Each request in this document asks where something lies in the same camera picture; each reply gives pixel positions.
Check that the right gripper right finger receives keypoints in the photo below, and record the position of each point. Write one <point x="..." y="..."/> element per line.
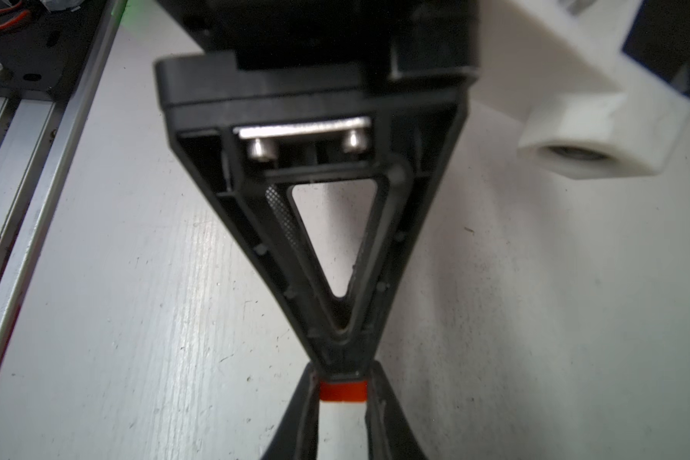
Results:
<point x="388" y="431"/>

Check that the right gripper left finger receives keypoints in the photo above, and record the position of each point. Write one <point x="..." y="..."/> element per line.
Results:
<point x="296" y="437"/>

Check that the red usb cap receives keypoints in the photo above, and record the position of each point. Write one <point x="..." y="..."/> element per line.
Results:
<point x="343" y="393"/>

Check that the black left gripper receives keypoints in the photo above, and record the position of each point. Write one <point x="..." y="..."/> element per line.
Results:
<point x="396" y="40"/>

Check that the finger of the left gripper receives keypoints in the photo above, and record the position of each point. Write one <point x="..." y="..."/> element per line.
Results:
<point x="323" y="177"/>

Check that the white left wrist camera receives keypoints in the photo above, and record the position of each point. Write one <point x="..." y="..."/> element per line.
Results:
<point x="600" y="88"/>

